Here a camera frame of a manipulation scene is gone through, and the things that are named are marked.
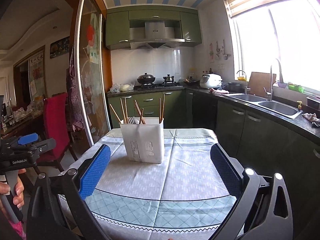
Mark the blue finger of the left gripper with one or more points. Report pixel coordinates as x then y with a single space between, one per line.
27 139

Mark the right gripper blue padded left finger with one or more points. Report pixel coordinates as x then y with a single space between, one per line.
91 171

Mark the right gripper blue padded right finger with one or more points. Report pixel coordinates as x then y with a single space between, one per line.
226 171

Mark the black plastic fork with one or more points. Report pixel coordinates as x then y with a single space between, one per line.
131 120

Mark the ridged wooden chopstick red end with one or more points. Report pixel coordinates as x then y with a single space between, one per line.
141 120

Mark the steel kitchen sink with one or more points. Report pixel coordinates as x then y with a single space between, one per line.
274 106

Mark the green kitchen cabinets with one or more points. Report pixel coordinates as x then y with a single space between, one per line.
184 107

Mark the person's left hand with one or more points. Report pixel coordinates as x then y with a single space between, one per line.
18 198

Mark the red chair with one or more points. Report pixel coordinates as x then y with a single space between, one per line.
55 126

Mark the patterned grey tablecloth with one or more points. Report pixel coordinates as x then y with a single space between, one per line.
183 197

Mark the white plastic utensil holder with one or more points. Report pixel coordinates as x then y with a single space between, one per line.
144 142

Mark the pink sleeve cuff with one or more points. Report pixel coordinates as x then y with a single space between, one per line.
18 229

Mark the glass sliding door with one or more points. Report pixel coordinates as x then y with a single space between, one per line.
89 71

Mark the chrome faucet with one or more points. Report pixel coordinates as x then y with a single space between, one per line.
270 93

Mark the white rice cooker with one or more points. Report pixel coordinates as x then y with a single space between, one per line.
208 81

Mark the wooden cutting board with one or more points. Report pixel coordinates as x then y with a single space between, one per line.
259 83

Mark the black wok on stove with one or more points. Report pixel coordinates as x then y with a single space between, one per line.
146 79

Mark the small pot on stove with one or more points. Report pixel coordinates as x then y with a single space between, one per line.
168 78

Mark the steel range hood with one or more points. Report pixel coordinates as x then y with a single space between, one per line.
154 34

